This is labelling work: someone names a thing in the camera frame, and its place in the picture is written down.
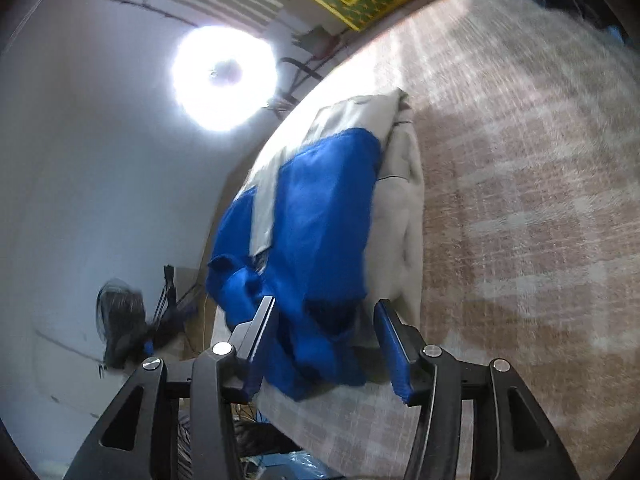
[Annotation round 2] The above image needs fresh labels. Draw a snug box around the bright ring light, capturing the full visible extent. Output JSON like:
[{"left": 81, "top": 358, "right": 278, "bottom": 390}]
[{"left": 169, "top": 25, "right": 278, "bottom": 133}]

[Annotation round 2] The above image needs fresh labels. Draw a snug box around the beige plaid bed blanket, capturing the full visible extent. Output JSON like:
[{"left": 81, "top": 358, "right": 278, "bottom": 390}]
[{"left": 250, "top": 0, "right": 639, "bottom": 479}]

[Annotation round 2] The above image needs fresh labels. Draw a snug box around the black fan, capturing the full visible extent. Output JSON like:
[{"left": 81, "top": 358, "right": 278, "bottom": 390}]
[{"left": 96, "top": 278, "right": 149, "bottom": 370}]

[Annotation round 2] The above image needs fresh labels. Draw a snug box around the grey and blue jacket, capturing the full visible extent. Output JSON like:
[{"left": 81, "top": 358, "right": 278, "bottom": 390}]
[{"left": 205, "top": 89, "right": 424, "bottom": 401}]

